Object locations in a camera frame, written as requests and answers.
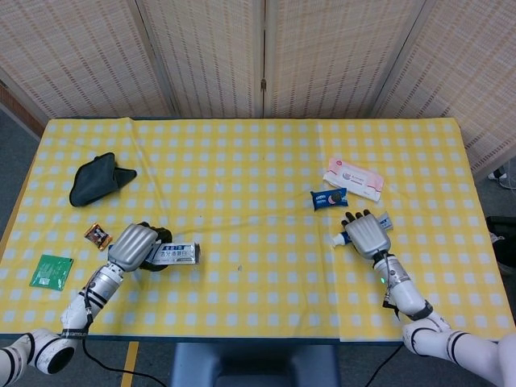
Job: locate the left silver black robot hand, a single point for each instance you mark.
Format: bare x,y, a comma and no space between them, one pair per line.
131,246

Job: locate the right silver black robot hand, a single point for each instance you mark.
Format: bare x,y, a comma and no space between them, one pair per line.
367,235

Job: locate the blue white Crest toothpaste tube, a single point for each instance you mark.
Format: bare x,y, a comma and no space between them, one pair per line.
339,240

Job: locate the blue Crest toothpaste box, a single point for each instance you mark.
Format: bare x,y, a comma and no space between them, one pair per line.
179,254

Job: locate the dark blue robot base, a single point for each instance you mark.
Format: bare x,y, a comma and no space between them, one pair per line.
258,363

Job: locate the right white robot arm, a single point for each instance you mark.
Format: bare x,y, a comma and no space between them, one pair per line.
411,298

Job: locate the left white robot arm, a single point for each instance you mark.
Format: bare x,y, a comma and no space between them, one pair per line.
101,288

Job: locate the brown orange snack packet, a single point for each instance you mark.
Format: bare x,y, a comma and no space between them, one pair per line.
98,236

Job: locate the blue Oreo cookie packet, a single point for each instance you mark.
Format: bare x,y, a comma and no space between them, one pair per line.
328,198

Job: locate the pink white wet wipes pack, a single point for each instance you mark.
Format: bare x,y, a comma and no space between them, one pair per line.
354,177

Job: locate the dark green folded cloth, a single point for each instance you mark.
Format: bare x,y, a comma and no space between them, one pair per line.
94,181

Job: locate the green sachet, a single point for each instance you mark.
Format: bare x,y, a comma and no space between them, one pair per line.
50,272

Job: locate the yellow white checked tablecloth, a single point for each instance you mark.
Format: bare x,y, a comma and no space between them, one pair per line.
258,161

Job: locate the black bag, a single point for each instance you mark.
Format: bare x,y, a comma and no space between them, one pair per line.
504,246

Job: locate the woven bamboo screen panel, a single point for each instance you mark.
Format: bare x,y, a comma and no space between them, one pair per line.
209,56
80,56
463,80
334,56

